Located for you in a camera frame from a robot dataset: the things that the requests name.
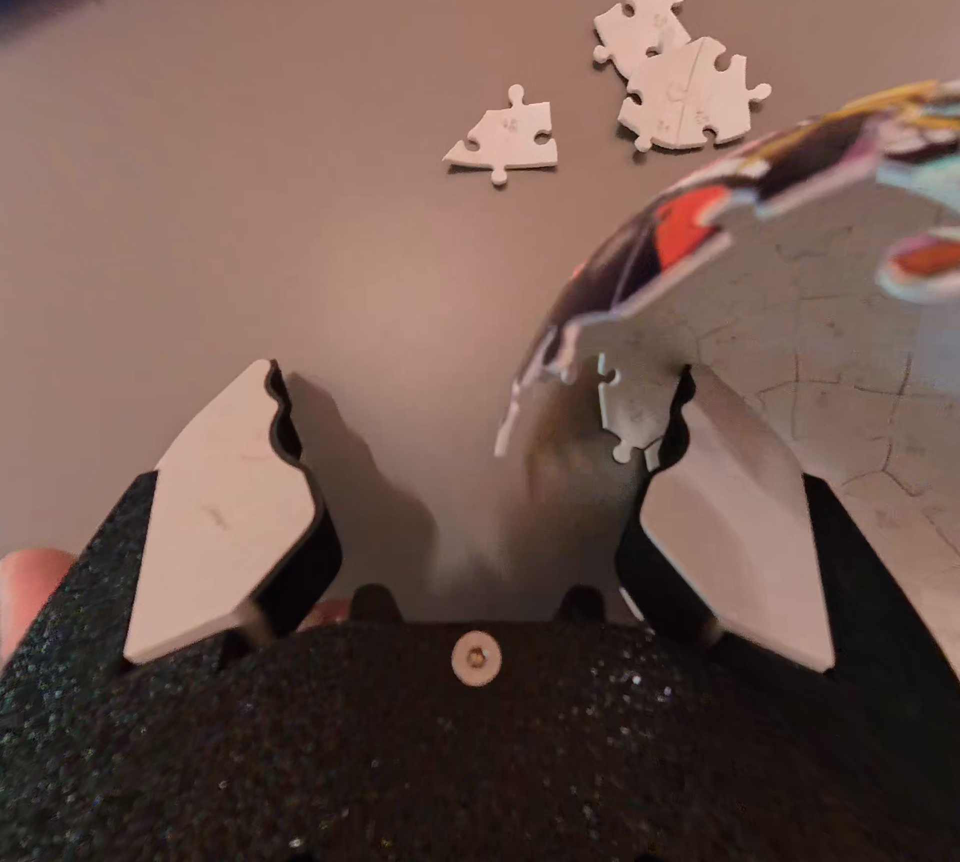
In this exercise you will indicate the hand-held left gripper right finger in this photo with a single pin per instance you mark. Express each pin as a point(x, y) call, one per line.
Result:
point(735, 547)

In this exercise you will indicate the white triangular puzzle piece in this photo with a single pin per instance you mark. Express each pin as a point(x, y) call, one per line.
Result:
point(510, 135)

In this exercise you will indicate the colourful cartoon puzzle ball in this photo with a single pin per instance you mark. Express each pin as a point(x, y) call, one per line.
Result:
point(825, 322)

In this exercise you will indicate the person's left hand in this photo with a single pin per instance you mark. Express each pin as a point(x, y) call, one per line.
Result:
point(26, 588)

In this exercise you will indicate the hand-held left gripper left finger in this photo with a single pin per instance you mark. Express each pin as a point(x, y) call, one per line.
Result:
point(217, 517)

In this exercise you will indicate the joined pair white puzzle pieces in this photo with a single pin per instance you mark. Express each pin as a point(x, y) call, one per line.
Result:
point(682, 97)

